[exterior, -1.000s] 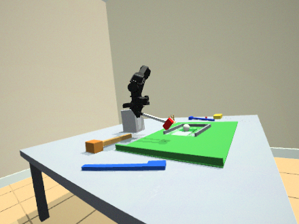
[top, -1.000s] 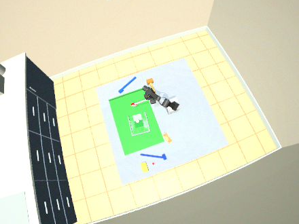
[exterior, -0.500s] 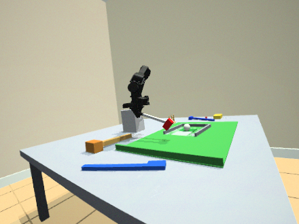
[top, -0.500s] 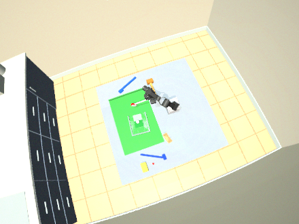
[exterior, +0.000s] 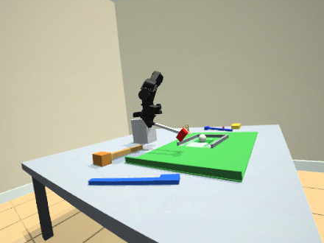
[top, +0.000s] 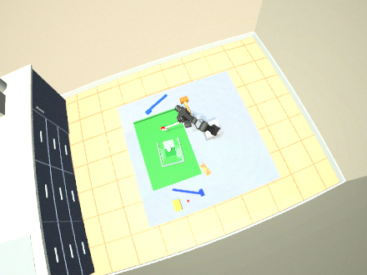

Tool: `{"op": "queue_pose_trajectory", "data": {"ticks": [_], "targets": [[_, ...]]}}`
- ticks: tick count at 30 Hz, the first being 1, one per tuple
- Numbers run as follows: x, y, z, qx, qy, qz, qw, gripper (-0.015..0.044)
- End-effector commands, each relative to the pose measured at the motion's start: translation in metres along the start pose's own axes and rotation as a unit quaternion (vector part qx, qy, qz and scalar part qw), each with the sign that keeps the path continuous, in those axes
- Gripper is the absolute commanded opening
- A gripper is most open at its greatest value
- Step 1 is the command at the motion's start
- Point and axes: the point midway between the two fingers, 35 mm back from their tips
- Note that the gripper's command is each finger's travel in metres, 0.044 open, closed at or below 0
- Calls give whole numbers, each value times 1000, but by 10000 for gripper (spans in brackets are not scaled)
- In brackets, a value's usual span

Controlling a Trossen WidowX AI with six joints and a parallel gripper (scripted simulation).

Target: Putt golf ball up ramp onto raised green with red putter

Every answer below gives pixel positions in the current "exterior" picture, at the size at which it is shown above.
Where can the yellow flat rectangular tile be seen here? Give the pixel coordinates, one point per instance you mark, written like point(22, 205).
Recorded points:
point(235, 126)

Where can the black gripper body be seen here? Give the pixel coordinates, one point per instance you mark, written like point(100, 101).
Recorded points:
point(144, 112)

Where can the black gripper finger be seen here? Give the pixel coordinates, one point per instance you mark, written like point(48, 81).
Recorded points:
point(152, 117)
point(146, 120)

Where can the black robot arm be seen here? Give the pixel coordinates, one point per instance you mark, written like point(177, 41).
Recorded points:
point(148, 91)

